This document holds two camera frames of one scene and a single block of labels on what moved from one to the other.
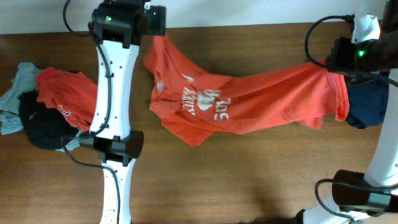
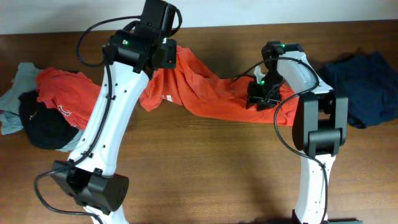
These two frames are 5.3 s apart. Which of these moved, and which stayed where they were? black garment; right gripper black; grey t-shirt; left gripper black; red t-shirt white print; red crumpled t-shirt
Moved: right gripper black; red t-shirt white print; left gripper black
Stayed: black garment; red crumpled t-shirt; grey t-shirt
